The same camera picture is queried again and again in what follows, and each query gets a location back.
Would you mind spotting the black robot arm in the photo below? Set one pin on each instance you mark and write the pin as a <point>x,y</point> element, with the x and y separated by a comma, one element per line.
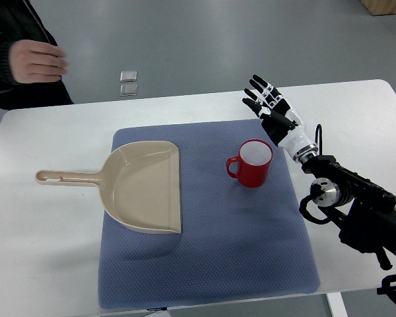
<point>364,212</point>

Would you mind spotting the beige plastic dustpan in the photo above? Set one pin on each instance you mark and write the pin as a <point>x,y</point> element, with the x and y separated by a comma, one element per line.
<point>139,186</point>

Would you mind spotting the person's bare hand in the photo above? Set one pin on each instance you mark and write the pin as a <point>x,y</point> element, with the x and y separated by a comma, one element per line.
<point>36,62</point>

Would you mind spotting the white table leg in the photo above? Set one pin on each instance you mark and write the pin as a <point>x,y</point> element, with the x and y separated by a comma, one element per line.
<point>336,305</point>

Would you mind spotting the wooden box corner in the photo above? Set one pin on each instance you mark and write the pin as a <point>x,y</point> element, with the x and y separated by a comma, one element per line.
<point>380,7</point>

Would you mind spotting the blue textured mat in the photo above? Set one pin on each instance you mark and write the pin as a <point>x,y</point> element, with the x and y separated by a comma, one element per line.
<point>236,243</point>

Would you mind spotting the metal floor plate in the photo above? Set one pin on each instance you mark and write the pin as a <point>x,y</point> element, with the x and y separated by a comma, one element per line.
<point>128,76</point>
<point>128,89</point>

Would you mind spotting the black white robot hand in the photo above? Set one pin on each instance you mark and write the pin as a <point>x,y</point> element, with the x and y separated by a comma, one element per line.
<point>280,120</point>

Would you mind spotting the black jacket sleeve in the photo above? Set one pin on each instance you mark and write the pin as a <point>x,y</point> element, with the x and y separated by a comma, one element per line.
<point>20,21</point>

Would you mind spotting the lower metal floor plate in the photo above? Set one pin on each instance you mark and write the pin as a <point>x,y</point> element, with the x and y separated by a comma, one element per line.
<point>128,89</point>

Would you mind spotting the upper metal floor plate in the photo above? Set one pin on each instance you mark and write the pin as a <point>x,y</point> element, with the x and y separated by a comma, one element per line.
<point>128,76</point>

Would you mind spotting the red mug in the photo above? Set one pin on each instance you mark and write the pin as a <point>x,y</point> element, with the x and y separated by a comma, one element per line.
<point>252,163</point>

